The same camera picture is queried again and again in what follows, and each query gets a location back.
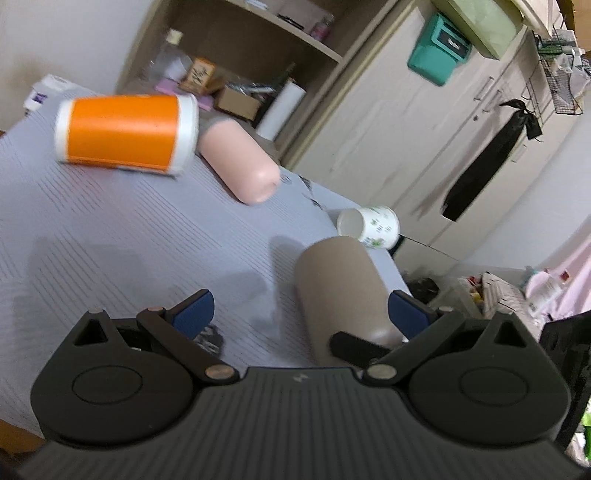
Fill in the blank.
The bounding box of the teal pouch with label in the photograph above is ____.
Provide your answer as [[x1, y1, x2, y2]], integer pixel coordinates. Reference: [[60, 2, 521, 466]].
[[407, 12, 472, 86]]

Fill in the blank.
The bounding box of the pink curtain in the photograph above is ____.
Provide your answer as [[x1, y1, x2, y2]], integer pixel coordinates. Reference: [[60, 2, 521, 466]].
[[525, 234, 590, 321]]

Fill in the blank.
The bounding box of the clear bottle with beige cap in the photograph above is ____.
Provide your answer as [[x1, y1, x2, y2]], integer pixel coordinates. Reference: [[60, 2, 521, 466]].
[[149, 29, 193, 82]]

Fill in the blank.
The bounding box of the white floral paper cup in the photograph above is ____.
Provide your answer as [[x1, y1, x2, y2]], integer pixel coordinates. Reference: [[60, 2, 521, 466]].
[[337, 206, 400, 250]]

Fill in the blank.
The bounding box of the white paper towel roll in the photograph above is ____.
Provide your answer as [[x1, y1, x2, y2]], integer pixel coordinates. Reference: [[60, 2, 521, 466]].
[[256, 80, 307, 141]]

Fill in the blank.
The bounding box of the patterned beige fabric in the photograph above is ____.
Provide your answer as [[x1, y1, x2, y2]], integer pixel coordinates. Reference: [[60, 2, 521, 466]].
[[482, 272, 543, 339]]

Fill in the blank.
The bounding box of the small floral carton box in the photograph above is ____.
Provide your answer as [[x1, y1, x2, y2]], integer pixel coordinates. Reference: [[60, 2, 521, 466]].
[[178, 58, 215, 95]]

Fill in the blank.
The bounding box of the small cardboard box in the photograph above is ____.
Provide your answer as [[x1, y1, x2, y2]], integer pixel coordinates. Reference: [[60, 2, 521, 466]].
[[214, 86, 260, 121]]

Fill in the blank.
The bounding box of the green padded bag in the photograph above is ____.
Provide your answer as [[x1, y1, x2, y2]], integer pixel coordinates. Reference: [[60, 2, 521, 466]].
[[432, 0, 523, 60]]

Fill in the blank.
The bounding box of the wooden open shelf unit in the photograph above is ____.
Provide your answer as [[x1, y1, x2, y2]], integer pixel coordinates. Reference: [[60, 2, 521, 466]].
[[116, 1, 394, 164]]

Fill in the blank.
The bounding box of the pink flat box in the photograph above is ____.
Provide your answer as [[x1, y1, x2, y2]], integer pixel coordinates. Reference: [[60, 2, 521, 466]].
[[153, 79, 214, 111]]

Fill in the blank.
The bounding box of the pink tumbler cup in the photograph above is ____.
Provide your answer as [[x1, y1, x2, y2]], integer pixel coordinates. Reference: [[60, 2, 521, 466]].
[[198, 119, 280, 205]]

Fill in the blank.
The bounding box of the taupe metal tumbler cup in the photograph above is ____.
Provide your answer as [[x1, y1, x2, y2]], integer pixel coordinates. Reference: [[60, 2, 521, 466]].
[[294, 236, 403, 367]]

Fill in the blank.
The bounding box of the light wood wardrobe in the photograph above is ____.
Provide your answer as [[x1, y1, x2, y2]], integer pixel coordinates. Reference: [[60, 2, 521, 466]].
[[284, 1, 576, 277]]

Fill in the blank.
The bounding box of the pink small bottle on shelf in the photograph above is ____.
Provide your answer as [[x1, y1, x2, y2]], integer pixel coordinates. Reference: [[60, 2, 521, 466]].
[[310, 14, 335, 42]]

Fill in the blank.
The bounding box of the orange and white paper cup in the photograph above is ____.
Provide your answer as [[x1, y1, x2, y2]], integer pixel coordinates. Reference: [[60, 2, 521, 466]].
[[54, 95, 199, 177]]

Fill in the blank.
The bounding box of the black wire hanging basket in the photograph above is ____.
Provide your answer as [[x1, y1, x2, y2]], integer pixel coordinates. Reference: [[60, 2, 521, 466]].
[[530, 28, 588, 116]]

